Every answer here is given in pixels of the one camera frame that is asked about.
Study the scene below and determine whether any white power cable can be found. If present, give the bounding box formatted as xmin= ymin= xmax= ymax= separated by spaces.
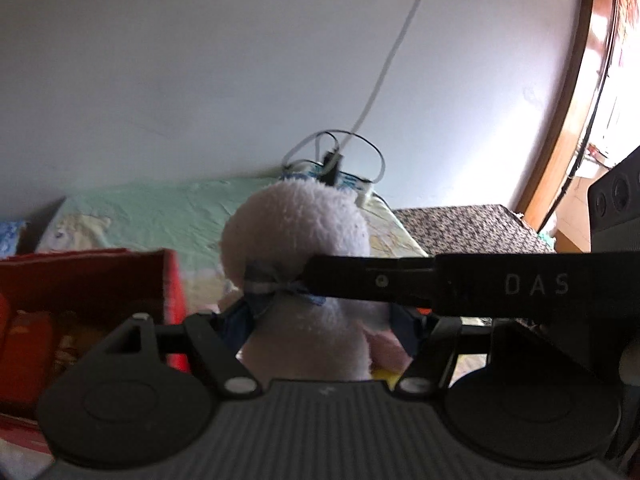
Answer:
xmin=281 ymin=0 xmax=435 ymax=169

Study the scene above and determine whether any black charger plug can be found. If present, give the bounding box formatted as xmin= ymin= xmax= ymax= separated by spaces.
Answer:
xmin=318 ymin=150 xmax=343 ymax=186

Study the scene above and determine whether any white plush bunny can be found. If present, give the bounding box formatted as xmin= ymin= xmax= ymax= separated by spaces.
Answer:
xmin=218 ymin=180 xmax=410 ymax=385

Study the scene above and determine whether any white power strip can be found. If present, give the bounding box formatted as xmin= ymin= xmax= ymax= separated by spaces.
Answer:
xmin=280 ymin=159 xmax=374 ymax=207

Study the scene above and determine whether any red cardboard box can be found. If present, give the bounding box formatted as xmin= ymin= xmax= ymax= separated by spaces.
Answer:
xmin=1 ymin=249 xmax=186 ymax=418

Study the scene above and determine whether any green cartoon bed sheet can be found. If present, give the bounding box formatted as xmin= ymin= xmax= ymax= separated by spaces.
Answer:
xmin=34 ymin=174 xmax=488 ymax=386

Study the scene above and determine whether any brown patterned blanket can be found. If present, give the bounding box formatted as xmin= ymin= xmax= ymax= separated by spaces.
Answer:
xmin=394 ymin=205 xmax=553 ymax=256

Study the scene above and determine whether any wooden door frame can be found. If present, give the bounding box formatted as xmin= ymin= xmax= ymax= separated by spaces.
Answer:
xmin=516 ymin=0 xmax=618 ymax=232

